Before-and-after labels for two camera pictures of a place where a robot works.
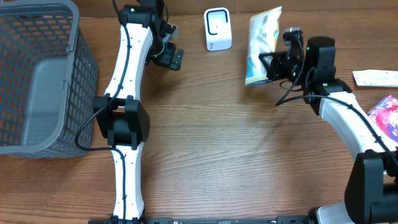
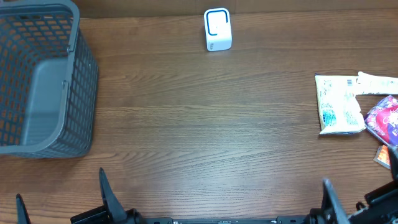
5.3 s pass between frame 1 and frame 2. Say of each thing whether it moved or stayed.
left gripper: moved
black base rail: stayed
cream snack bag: moved
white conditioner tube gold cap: moved
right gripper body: moved
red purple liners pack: stayed
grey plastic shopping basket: stayed
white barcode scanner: stayed
